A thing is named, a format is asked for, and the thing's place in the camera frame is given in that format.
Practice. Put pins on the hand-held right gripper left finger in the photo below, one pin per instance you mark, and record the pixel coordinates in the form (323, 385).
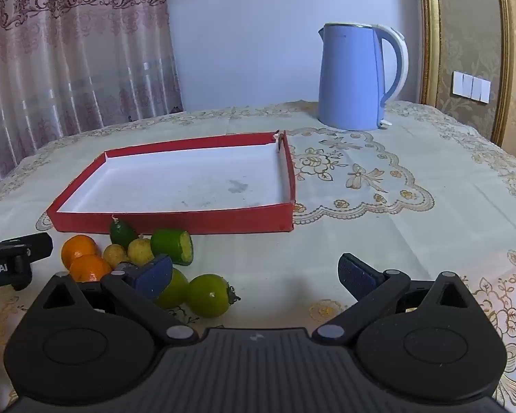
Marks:
(155, 274)

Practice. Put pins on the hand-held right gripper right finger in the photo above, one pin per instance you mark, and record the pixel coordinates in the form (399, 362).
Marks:
(357, 277)

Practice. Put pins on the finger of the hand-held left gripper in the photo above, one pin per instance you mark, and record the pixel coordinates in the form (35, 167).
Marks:
(36, 246)

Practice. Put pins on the yellow longan with stem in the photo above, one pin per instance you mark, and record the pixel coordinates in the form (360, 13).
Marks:
(139, 251)

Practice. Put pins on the green tomato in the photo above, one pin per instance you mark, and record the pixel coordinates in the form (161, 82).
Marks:
(178, 292)
(208, 294)

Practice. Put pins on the green cucumber piece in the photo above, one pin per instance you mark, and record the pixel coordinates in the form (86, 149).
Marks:
(167, 245)

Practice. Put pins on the small orange mandarin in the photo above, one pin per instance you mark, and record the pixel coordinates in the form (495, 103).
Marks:
(78, 247)

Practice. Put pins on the small yellow longan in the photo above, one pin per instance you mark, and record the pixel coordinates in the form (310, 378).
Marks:
(114, 256)

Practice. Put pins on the dark green cone-shaped fruit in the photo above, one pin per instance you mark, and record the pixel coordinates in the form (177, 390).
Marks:
(122, 234)

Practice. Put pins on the large orange mandarin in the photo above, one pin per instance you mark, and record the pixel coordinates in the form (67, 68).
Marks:
(89, 269)

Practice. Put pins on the red cardboard tray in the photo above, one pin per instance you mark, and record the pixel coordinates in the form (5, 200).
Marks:
(176, 180)

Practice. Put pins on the light blue electric kettle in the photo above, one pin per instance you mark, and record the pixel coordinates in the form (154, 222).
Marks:
(348, 81)

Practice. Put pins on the pink patterned curtain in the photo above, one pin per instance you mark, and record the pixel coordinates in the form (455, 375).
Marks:
(69, 51)

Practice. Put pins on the white wall switch panel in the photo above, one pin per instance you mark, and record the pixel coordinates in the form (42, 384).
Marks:
(471, 87)

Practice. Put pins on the gold wall moulding strip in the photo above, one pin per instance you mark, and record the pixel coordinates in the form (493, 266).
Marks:
(430, 30)
(504, 51)

